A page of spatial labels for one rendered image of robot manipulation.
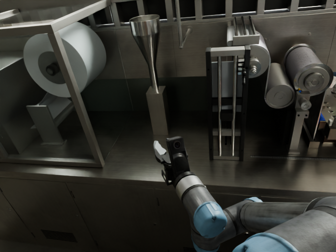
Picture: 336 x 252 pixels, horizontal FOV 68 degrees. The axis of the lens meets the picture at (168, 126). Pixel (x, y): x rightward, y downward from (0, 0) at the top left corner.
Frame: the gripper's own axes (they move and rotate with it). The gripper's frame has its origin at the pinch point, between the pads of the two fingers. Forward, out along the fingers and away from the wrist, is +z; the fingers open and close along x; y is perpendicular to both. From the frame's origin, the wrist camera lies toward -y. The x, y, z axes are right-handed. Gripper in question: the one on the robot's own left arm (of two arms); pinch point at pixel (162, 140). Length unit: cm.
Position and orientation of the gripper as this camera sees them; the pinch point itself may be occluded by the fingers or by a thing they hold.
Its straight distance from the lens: 85.5
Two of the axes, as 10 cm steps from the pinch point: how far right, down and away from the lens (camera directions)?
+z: -3.7, -4.8, 7.9
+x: 9.3, -1.8, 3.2
